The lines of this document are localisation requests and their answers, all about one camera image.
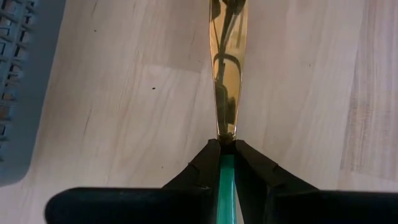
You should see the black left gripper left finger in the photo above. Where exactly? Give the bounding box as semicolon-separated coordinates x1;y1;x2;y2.
45;139;221;224

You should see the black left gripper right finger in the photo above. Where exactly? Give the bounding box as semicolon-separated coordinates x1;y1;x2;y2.
234;139;398;224

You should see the gold knife green handle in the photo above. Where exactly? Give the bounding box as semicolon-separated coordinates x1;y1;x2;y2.
208;0;249;224

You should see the grey plastic cutlery basket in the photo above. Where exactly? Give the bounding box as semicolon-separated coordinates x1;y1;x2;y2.
0;0;67;187

